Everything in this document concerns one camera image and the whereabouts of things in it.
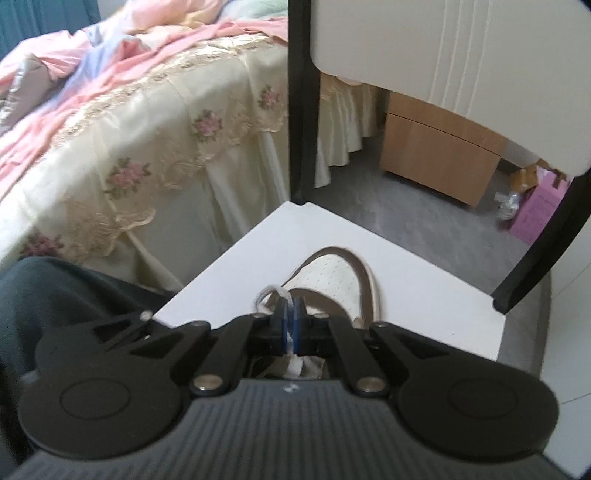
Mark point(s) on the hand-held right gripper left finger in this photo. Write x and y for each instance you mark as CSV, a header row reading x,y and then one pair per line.
x,y
280,325

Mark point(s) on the pink cardboard box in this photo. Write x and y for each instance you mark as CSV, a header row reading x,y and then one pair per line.
x,y
540,207

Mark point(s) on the light green pillow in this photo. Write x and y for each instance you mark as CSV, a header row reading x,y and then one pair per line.
x,y
265,5

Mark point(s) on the clear plastic bag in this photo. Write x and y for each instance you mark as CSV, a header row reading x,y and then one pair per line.
x,y
508,203

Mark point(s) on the bed with cream floral bedspread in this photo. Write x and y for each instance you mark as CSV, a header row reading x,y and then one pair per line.
x,y
161,152

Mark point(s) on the pink cloth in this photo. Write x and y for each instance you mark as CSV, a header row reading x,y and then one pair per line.
x,y
184,46

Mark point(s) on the pastel pink quilt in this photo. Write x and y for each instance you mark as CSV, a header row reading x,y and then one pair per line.
x,y
55,60

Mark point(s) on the wooden nightstand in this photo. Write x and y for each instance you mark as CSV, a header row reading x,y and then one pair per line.
x,y
438,152

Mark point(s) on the brown cardboard piece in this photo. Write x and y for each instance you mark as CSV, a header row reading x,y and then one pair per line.
x,y
524,177

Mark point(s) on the white and brown sneaker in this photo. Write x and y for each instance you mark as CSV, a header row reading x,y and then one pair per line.
x,y
337,277

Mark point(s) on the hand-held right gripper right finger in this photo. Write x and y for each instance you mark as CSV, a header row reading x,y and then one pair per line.
x,y
301,325

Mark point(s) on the teal curtain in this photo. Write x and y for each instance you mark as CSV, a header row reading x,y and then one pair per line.
x,y
37,16

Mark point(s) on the white chair with black frame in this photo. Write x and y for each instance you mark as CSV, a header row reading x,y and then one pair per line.
x,y
415,37

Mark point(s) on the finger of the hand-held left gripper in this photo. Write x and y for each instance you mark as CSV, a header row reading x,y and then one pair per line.
x,y
127,339

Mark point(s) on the white shoelace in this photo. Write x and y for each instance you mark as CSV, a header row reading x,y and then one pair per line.
x,y
295,367

